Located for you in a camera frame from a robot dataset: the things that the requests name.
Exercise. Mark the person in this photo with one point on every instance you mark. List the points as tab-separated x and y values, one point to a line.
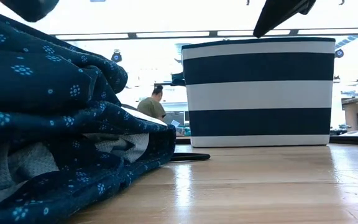
151	107

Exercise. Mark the grey knit cloth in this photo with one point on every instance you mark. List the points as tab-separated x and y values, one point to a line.
26	161

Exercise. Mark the black overhead beam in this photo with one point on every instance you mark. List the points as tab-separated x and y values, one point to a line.
166	34

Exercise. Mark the round black ceiling device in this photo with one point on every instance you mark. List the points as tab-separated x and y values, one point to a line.
116	57
339	53

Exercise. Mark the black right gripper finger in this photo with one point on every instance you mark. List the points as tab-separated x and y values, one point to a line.
275	15

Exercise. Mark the navy white striped fabric bin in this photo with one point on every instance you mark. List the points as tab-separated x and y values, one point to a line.
259	68

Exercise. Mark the navy dotted cloth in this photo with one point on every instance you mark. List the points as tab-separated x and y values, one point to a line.
42	77

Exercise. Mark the background computer screen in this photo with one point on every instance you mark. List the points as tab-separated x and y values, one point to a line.
174	118

